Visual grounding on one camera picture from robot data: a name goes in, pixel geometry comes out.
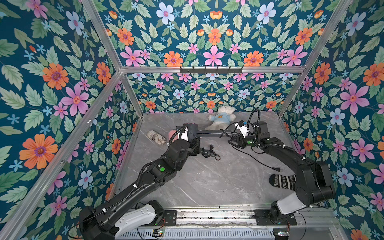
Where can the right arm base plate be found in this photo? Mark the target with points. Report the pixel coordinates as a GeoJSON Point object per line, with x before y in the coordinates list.
{"type": "Point", "coordinates": [273, 218]}

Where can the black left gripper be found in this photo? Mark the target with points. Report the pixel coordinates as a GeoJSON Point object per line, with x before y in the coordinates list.
{"type": "Point", "coordinates": [194, 147]}

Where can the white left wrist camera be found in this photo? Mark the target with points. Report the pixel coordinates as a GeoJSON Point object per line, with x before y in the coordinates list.
{"type": "Point", "coordinates": [184, 136]}

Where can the striped black white sock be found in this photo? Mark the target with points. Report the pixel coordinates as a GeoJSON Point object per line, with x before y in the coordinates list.
{"type": "Point", "coordinates": [283, 182]}

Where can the pink hair dryer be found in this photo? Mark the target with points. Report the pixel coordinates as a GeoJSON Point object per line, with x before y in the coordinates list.
{"type": "Point", "coordinates": [173, 135]}

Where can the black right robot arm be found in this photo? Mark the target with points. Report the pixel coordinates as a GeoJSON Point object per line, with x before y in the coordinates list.
{"type": "Point", "coordinates": [313, 179]}

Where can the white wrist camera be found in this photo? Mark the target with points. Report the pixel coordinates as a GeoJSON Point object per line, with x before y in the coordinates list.
{"type": "Point", "coordinates": [242, 127]}
{"type": "Point", "coordinates": [184, 136]}

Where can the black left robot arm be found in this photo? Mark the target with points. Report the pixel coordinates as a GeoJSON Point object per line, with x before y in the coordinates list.
{"type": "Point", "coordinates": [117, 216]}

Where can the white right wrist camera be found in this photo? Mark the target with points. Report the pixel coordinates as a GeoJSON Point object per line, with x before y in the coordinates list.
{"type": "Point", "coordinates": [242, 127]}

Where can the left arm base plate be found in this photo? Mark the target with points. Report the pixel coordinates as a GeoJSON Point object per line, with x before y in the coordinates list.
{"type": "Point", "coordinates": [168, 219]}

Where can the aluminium front rail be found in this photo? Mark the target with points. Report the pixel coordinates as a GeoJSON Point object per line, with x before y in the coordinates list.
{"type": "Point", "coordinates": [241, 216]}

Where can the black hook rail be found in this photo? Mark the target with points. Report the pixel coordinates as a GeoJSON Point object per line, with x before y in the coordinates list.
{"type": "Point", "coordinates": [211, 70]}

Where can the white teddy bear blue shirt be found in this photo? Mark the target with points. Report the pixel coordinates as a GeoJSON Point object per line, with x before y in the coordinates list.
{"type": "Point", "coordinates": [222, 119]}

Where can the black boxy hair dryer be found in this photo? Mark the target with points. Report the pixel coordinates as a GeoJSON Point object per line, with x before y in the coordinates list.
{"type": "Point", "coordinates": [194, 132]}

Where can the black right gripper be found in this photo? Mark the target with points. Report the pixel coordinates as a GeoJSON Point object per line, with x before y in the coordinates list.
{"type": "Point", "coordinates": [237, 139]}

